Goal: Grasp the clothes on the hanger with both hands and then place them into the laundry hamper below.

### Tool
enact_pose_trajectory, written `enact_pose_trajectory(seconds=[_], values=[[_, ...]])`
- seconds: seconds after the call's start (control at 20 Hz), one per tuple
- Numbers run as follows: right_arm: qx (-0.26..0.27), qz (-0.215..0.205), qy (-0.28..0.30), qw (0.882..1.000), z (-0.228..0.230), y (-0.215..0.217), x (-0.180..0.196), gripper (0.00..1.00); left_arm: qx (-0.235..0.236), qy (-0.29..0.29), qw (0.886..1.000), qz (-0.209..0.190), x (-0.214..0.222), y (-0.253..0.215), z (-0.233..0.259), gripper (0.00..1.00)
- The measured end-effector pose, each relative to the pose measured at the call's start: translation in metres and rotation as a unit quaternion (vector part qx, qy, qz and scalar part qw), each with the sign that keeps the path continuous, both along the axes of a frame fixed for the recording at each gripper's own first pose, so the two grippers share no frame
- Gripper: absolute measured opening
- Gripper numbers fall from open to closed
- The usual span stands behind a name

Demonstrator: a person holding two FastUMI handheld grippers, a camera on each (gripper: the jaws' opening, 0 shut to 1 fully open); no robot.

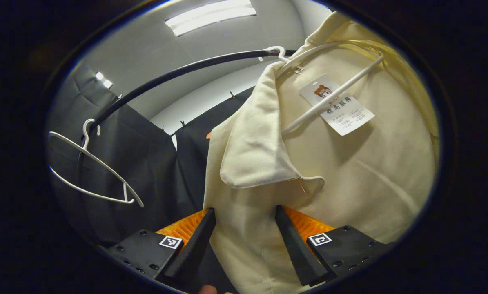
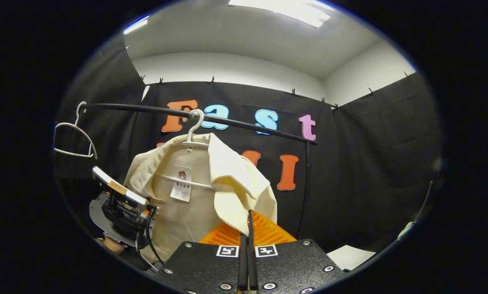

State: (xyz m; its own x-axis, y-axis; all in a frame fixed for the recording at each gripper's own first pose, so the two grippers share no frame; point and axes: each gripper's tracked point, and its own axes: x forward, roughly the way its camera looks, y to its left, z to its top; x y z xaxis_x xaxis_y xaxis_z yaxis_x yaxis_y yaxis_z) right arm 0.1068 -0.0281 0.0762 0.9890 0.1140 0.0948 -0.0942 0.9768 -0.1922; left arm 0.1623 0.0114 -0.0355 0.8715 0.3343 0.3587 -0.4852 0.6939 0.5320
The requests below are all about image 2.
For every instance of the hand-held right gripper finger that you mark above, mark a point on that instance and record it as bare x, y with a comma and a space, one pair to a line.
243, 265
252, 265

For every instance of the cream collared shirt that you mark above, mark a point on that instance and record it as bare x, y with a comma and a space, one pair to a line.
194, 212

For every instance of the empty white hanger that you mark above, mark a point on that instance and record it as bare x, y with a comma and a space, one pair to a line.
72, 152

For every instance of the white hanger with shirt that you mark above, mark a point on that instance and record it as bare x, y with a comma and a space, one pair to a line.
195, 130

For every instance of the black clothes rack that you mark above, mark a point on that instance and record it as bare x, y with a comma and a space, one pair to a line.
244, 126

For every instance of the white cabinet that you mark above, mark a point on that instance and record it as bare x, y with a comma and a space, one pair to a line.
350, 257

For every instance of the black backdrop cloth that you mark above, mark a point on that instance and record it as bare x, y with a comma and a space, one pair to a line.
370, 163

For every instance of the small ceiling light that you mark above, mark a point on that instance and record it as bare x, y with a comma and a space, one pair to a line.
135, 25

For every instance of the large ceiling light panel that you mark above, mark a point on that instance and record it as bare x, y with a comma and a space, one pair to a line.
284, 10

